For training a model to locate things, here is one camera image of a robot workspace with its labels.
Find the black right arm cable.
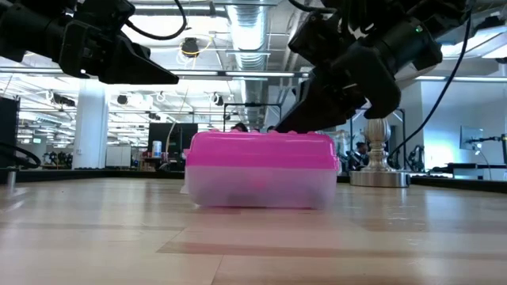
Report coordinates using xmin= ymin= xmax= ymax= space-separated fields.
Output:
xmin=390 ymin=11 xmax=473 ymax=159

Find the pink plastic box lid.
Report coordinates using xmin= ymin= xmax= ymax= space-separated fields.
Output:
xmin=184 ymin=129 xmax=341 ymax=172

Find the black computer monitor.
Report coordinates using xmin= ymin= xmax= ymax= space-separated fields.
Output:
xmin=147 ymin=122 xmax=199 ymax=160

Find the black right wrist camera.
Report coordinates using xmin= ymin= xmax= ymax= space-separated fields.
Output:
xmin=288 ymin=10 xmax=338 ymax=56

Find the white building column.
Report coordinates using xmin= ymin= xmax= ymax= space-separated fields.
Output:
xmin=72 ymin=78 xmax=110 ymax=170

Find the black cabinet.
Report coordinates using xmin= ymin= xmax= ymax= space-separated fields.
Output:
xmin=0 ymin=97 xmax=21 ymax=167

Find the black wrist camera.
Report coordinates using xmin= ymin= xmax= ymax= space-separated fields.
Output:
xmin=288 ymin=10 xmax=338 ymax=56
xmin=74 ymin=0 xmax=136 ymax=35

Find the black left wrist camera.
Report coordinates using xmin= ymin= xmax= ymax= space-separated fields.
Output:
xmin=74 ymin=0 xmax=136 ymax=35

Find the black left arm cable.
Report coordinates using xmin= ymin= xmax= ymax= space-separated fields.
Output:
xmin=0 ymin=141 xmax=43 ymax=169

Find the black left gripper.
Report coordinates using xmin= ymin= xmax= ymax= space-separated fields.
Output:
xmin=59 ymin=17 xmax=180 ymax=85

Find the black metal table frame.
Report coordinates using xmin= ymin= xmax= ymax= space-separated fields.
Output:
xmin=0 ymin=168 xmax=507 ymax=195

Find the black ceiling device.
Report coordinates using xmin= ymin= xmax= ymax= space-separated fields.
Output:
xmin=180 ymin=36 xmax=200 ymax=59

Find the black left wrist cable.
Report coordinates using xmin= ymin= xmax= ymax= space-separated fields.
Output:
xmin=124 ymin=0 xmax=188 ymax=41

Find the clear plastic supply box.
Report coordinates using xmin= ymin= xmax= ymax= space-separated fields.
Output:
xmin=184 ymin=164 xmax=340 ymax=210

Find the black metal frame stand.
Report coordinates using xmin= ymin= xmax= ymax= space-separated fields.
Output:
xmin=222 ymin=102 xmax=283 ymax=131

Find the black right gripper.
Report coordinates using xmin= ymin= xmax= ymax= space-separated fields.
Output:
xmin=276 ymin=43 xmax=401 ymax=134

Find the white shade silver table lamp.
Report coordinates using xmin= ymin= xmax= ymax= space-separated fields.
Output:
xmin=348 ymin=35 xmax=439 ymax=188

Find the wall mounted screen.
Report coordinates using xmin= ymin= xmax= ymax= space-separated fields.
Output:
xmin=458 ymin=125 xmax=485 ymax=152

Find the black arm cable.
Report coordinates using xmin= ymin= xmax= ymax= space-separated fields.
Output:
xmin=390 ymin=11 xmax=473 ymax=159
xmin=0 ymin=141 xmax=43 ymax=169

